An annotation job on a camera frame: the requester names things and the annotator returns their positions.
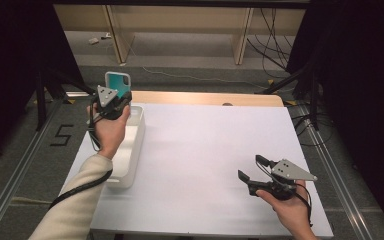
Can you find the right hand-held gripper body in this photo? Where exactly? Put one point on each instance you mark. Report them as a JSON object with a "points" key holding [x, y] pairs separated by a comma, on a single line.
{"points": [[288, 171]]}

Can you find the iridescent blue phone case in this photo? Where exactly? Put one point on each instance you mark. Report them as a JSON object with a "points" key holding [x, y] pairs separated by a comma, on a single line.
{"points": [[118, 81]]}

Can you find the small white floor object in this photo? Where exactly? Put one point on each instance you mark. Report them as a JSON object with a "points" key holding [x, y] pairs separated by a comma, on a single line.
{"points": [[93, 41]]}

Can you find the metal floor rail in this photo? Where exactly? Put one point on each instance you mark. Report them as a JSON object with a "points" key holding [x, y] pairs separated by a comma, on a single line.
{"points": [[16, 173], [333, 173]]}

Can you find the person's left hand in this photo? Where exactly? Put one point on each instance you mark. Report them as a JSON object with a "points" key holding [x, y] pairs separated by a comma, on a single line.
{"points": [[110, 133]]}

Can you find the light wooden shelf unit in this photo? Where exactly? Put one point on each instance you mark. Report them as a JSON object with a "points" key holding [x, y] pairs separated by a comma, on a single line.
{"points": [[180, 20]]}

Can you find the black metal stand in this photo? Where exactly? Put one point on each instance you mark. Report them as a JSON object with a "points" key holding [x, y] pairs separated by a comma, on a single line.
{"points": [[41, 100], [314, 100]]}

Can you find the white plastic storage bin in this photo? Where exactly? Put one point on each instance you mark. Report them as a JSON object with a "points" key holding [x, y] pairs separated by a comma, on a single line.
{"points": [[130, 156]]}

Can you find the dark curtain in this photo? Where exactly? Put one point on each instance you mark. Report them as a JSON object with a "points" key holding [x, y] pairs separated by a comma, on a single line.
{"points": [[10, 66], [363, 83]]}

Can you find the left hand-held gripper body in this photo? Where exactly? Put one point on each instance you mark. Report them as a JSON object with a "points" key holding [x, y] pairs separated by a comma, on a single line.
{"points": [[108, 96]]}

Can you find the person's right hand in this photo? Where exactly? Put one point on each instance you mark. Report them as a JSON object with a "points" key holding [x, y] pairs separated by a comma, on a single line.
{"points": [[295, 213]]}

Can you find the white table mat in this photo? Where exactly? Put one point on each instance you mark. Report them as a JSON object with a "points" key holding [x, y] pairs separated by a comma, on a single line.
{"points": [[213, 166]]}

